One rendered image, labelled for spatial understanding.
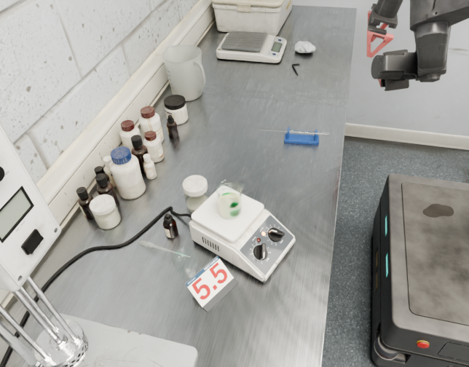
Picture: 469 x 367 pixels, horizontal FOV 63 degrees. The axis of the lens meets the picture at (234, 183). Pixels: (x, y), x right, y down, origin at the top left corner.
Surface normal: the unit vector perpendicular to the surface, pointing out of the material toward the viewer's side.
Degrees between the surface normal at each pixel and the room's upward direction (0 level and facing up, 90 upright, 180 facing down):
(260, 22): 93
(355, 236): 0
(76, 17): 90
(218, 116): 0
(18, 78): 90
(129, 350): 0
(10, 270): 90
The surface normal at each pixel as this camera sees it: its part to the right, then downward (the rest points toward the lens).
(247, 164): -0.04, -0.72
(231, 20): -0.30, 0.72
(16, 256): 0.97, 0.14
